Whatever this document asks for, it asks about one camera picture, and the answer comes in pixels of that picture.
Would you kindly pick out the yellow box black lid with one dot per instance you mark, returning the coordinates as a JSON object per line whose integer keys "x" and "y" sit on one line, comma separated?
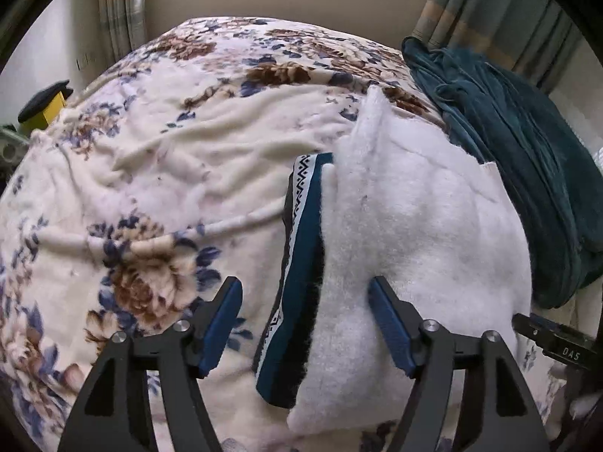
{"x": 43, "y": 107}

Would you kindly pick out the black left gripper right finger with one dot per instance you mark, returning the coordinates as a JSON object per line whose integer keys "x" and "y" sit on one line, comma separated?
{"x": 496, "y": 411}

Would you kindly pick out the floral fleece blanket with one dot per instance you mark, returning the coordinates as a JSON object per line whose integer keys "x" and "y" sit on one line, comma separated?
{"x": 168, "y": 174}

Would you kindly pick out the dark teal plush garment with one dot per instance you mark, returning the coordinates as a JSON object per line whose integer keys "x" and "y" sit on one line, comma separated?
{"x": 550, "y": 177}

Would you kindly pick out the navy striped folded garment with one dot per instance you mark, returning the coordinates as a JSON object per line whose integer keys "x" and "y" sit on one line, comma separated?
{"x": 282, "y": 354}

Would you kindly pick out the white gloved right hand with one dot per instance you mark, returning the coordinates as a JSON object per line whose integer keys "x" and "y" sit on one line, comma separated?
{"x": 574, "y": 400}

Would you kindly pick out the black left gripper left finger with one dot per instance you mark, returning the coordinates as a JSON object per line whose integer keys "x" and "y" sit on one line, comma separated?
{"x": 112, "y": 411}

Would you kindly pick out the grey green striped curtain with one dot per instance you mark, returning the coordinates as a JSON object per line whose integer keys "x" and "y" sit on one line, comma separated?
{"x": 533, "y": 38}

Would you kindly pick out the white knit sweater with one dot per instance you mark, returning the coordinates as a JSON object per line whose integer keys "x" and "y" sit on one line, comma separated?
{"x": 401, "y": 201}

